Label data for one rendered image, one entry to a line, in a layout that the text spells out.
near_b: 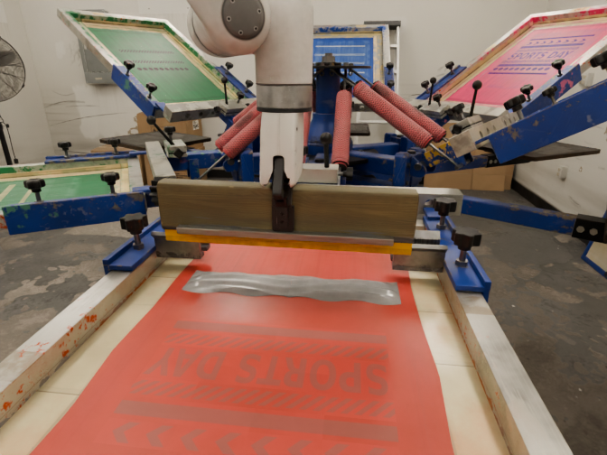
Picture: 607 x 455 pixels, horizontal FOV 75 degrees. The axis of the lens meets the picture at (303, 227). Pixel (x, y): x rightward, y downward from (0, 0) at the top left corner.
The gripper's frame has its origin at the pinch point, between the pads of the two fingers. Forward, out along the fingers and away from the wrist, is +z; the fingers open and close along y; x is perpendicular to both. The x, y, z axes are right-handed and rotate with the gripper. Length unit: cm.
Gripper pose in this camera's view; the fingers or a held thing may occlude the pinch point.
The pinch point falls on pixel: (284, 213)
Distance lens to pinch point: 59.0
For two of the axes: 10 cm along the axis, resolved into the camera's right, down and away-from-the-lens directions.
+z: -0.1, 9.3, 3.7
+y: -1.2, 3.7, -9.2
